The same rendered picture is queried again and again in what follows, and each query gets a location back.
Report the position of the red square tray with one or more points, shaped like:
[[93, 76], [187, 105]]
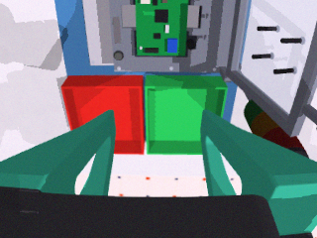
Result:
[[99, 93]]

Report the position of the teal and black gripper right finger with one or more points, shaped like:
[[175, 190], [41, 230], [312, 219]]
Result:
[[287, 180]]

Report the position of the green circuit board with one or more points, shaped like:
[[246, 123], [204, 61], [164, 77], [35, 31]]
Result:
[[161, 27]]

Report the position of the green bin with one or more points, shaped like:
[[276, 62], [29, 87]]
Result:
[[173, 116]]

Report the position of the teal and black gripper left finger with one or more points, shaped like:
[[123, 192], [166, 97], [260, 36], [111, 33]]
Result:
[[53, 166]]

